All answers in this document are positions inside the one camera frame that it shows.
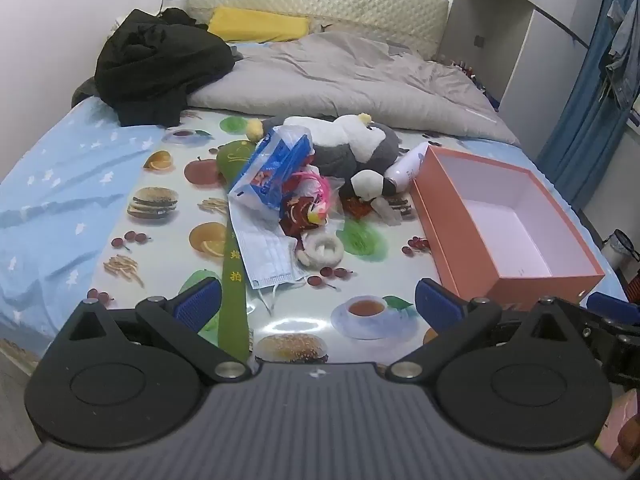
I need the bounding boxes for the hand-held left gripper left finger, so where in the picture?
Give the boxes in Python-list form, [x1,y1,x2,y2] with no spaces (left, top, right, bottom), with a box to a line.
[59,277,253,382]

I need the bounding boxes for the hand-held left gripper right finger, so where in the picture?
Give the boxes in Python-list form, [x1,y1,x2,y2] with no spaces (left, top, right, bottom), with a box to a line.
[391,277,586,382]

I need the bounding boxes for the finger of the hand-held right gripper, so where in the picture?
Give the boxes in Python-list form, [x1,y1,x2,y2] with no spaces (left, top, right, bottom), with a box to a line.
[555,291,640,341]

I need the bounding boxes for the pink cardboard box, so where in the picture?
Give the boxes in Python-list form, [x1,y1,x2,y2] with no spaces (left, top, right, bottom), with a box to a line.
[410,146,607,311]

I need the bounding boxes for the clear plastic bag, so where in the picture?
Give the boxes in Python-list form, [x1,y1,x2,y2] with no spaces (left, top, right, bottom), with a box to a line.
[372,197,404,224]

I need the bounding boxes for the food printed tablecloth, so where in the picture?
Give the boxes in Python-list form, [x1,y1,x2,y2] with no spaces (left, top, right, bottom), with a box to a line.
[50,107,627,367]

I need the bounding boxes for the trash bin with black bag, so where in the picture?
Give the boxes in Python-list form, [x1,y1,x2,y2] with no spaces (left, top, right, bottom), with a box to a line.
[599,229,637,272]

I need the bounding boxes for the white face mask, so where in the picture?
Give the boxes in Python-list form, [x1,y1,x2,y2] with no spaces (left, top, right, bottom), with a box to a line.
[231,200,309,292]

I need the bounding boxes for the pink red toy bundle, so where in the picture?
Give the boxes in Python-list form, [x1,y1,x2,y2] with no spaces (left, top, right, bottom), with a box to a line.
[280,195,326,237]

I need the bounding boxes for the white bottle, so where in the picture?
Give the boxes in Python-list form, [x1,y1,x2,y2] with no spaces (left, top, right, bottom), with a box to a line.
[383,141,431,195]

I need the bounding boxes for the blue plastic bag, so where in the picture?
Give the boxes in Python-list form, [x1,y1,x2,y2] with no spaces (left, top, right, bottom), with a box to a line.
[227,125,316,212]

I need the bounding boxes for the pink feather toy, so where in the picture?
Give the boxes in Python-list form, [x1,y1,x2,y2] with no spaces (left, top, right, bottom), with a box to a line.
[292,170,334,212]

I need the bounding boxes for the blue curtain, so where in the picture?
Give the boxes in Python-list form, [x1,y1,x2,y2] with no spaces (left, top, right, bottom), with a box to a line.
[537,0,640,212]

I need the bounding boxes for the grey white penguin plush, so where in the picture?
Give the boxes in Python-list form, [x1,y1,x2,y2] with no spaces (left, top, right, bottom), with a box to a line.
[282,112,402,201]

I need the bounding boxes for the row of small figurines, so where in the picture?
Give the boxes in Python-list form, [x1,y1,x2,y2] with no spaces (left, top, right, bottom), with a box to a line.
[439,54,502,112]

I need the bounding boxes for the black jacket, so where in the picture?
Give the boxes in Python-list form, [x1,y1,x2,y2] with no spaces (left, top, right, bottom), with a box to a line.
[94,8,236,128]

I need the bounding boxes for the hanging denim clothes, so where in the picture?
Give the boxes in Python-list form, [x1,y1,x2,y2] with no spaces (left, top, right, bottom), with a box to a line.
[602,0,640,111]

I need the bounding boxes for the grey duvet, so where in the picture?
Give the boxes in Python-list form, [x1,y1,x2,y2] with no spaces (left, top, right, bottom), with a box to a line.
[189,31,521,147]

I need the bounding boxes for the white wardrobe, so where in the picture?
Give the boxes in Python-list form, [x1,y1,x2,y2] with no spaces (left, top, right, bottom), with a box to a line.
[437,0,609,111]

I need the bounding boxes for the yellow pillow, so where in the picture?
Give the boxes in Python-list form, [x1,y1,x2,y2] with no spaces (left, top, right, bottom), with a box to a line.
[207,6,310,44]

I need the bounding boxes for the cream quilted headboard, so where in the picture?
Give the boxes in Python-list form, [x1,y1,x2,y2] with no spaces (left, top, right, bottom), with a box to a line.
[187,0,450,64]

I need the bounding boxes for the green strap with yellow print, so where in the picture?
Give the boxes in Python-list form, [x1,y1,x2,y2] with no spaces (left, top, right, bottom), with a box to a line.
[217,229,252,362]

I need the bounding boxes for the white fluffy ring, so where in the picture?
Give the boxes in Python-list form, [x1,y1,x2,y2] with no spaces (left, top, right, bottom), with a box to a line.
[297,232,345,267]

